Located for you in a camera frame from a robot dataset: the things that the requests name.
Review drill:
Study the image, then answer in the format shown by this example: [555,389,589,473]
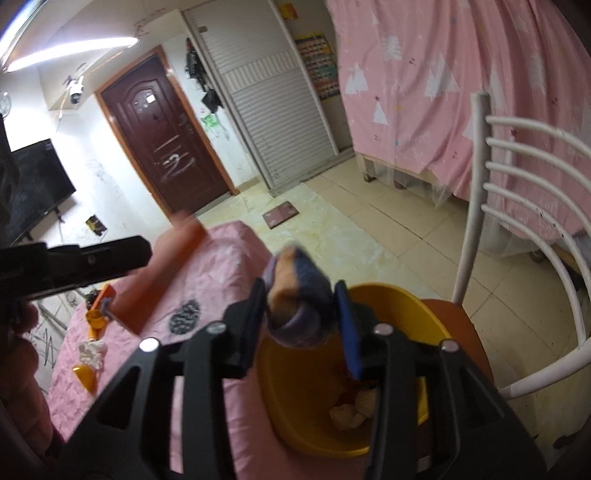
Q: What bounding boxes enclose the white metal chair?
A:
[452,91,590,400]

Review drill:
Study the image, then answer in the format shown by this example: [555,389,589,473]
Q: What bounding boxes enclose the colourful wall poster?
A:
[294,32,341,101]

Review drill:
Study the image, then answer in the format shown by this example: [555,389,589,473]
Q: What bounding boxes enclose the person left hand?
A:
[1,303,54,470]

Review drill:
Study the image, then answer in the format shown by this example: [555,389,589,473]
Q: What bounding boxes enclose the security camera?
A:
[66,75,84,105]

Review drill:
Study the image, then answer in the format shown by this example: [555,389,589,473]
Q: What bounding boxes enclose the long orange box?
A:
[108,213,208,336]

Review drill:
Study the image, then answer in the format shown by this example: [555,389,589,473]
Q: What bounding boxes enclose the pink bed sheet cloth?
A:
[47,220,371,480]

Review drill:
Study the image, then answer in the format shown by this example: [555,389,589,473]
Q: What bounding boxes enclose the pink tree pattern sheet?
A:
[324,0,591,241]

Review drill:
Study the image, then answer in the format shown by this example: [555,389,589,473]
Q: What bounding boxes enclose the white crumpled tissue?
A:
[78,339,107,371]

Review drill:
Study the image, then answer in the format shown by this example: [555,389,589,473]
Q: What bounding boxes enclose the white louvred wardrobe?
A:
[183,1,353,195]

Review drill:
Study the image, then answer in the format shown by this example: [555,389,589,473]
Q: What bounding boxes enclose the dark red door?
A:
[95,46,238,217]

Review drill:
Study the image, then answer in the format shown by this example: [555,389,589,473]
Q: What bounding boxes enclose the yellow plastic bin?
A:
[256,283,450,459]

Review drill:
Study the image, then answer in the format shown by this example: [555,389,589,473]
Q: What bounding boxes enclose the wall mounted television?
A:
[1,139,76,248]

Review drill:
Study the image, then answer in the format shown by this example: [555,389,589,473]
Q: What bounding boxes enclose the black hanging bags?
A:
[185,37,223,115]

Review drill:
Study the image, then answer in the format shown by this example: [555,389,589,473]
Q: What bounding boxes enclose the small orange box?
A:
[91,283,116,311]

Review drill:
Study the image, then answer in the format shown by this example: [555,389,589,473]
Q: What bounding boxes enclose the wooden bed frame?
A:
[355,152,438,193]

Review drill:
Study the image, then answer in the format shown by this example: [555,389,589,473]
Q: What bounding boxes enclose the blue multicolour sock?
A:
[263,244,337,348]

